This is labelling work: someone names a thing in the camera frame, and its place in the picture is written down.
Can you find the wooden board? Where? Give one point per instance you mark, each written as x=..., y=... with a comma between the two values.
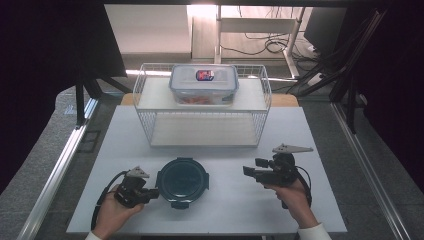
x=285, y=100

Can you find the person's right hand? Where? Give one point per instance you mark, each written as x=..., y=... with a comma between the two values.
x=296, y=203

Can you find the person's left hand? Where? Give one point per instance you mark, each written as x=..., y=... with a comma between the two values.
x=111, y=216

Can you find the aluminium table rail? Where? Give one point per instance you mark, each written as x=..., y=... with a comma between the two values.
x=366, y=166
x=53, y=180

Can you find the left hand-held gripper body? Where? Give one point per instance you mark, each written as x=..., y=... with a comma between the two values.
x=131, y=191

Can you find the white desk frame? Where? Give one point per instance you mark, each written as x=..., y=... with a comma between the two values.
x=256, y=25

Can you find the dark monitor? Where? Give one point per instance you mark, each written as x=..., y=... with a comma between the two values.
x=325, y=30

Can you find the person's white sleeve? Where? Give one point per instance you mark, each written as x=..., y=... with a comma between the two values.
x=315, y=232
x=92, y=236

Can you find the white cabinet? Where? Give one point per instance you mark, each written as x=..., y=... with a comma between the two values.
x=150, y=30

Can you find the round glass container blue lid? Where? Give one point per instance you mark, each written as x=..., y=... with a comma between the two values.
x=181, y=181

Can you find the person's left white sleeve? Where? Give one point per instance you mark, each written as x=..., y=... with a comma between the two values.
x=92, y=236

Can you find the person's right white sleeve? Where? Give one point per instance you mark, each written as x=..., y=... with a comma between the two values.
x=315, y=232

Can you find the clear plastic food container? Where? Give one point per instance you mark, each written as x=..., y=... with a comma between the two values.
x=186, y=78

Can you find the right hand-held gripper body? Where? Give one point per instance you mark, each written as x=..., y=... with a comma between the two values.
x=278, y=170

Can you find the black stand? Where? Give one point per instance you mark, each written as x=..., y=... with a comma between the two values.
x=80, y=100
x=350, y=100

